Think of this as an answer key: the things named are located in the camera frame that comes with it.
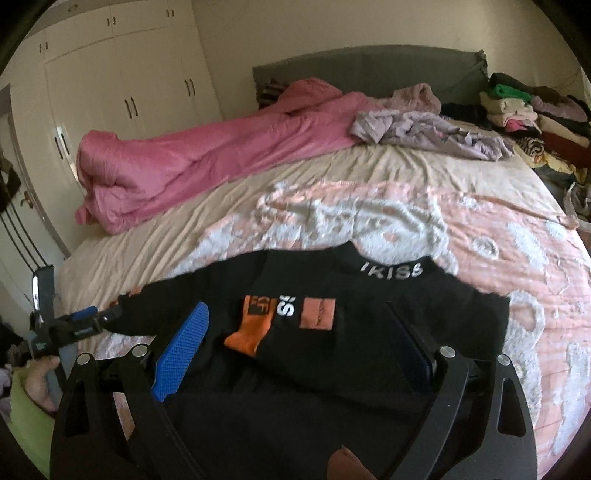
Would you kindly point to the stack of folded clothes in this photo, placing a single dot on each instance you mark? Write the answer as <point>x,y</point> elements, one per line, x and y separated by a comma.
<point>540,120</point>

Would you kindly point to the black shirt with orange patches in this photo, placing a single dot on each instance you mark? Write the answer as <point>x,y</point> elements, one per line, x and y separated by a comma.
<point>323,369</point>

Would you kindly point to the white door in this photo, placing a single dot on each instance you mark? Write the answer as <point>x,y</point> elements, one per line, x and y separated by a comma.
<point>23,249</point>

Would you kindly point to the pale pink fleece cloth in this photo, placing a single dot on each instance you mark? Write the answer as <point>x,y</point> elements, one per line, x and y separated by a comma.
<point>415,97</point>

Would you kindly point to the lilac crumpled cloth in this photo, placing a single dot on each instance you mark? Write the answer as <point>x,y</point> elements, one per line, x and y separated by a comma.
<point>415,131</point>

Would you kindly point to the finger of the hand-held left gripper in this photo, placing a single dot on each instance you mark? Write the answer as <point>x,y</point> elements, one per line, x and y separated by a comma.
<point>111,316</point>
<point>83,314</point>

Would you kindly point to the striped pillow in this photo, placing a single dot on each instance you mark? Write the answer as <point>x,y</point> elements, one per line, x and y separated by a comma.
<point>272,94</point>

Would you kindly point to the pink quilt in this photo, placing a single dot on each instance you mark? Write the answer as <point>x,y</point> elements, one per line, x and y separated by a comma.
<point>184,170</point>

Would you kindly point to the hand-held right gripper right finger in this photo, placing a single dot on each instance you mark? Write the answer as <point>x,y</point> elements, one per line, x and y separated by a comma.
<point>415,355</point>

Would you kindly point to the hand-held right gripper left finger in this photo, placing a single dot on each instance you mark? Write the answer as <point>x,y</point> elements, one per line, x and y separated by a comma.
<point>182,350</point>

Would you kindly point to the green cushion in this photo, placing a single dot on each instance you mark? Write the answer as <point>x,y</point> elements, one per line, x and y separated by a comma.
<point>30,424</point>

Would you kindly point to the pink and white tufted blanket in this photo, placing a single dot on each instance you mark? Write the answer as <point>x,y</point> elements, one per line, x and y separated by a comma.
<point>508,258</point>

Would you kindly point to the person's right hand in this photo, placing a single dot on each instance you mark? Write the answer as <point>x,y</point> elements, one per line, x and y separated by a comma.
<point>345,464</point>

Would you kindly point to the cream wardrobe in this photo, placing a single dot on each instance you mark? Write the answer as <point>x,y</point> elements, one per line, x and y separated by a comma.
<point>115,69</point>

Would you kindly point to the beige bed sheet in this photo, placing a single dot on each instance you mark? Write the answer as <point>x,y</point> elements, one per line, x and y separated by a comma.
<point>152,249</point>

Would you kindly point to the grey-green bed headboard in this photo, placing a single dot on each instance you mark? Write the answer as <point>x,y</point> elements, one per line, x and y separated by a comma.
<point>369,69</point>

